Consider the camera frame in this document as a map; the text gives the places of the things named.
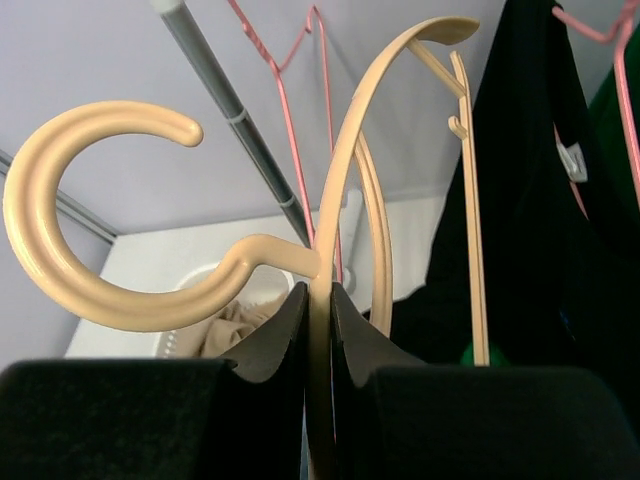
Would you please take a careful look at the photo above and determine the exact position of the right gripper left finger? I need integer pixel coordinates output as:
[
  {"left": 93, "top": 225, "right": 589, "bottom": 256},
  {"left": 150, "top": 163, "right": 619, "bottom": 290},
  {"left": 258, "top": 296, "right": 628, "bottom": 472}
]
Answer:
[{"left": 1, "top": 284, "right": 308, "bottom": 479}]

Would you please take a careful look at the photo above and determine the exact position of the beige wooden hanger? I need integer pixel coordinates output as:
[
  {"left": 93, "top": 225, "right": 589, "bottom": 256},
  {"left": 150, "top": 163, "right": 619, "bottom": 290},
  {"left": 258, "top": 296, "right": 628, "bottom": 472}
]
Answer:
[{"left": 3, "top": 16, "right": 489, "bottom": 479}]

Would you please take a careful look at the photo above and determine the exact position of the pink wire hanger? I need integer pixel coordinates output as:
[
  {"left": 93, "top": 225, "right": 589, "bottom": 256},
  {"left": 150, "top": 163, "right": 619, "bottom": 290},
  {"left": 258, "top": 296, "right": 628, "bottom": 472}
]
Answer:
[
  {"left": 552, "top": 1, "right": 639, "bottom": 221},
  {"left": 227, "top": 0, "right": 346, "bottom": 281}
]

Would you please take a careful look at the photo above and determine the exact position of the white plastic basket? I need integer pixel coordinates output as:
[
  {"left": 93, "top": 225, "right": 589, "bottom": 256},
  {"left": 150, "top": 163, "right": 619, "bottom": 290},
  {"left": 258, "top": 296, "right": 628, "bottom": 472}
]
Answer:
[{"left": 156, "top": 265, "right": 294, "bottom": 359}]

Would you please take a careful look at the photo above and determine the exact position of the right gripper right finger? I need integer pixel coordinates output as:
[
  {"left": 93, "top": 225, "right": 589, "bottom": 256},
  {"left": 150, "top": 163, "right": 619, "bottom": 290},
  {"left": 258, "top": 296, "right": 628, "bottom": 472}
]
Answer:
[{"left": 330, "top": 285, "right": 639, "bottom": 479}]

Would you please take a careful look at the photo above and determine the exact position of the green t shirt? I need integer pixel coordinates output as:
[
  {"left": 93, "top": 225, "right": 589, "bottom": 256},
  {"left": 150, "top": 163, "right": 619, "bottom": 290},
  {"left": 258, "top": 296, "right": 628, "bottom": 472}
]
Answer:
[{"left": 457, "top": 64, "right": 640, "bottom": 369}]

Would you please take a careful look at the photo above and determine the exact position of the black t shirt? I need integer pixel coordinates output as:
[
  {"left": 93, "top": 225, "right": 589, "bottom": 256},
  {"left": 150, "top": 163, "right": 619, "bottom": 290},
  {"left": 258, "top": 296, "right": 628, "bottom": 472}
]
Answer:
[{"left": 387, "top": 0, "right": 640, "bottom": 426}]

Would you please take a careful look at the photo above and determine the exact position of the metal clothes rack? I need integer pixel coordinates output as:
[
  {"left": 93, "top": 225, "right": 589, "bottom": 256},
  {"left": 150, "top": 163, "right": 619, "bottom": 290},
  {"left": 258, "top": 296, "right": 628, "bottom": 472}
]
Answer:
[{"left": 149, "top": 0, "right": 371, "bottom": 301}]

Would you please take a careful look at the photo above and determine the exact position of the beige t shirt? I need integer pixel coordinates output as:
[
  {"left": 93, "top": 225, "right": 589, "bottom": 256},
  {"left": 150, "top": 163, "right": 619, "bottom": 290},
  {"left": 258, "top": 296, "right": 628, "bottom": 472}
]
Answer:
[{"left": 199, "top": 294, "right": 286, "bottom": 358}]

